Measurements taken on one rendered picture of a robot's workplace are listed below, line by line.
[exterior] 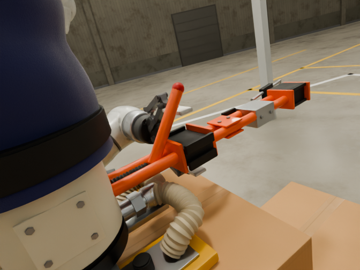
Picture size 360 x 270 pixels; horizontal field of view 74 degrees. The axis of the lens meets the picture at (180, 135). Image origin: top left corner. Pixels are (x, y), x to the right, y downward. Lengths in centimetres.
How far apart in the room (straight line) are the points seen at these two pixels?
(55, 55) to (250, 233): 39
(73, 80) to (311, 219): 97
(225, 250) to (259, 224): 8
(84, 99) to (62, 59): 5
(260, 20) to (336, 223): 265
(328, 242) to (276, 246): 58
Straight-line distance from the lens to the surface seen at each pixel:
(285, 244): 44
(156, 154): 43
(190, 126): 51
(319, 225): 106
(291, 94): 66
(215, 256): 41
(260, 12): 332
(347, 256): 98
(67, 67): 31
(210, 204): 52
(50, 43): 31
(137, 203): 44
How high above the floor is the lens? 127
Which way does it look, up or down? 20 degrees down
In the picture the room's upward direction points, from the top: 14 degrees counter-clockwise
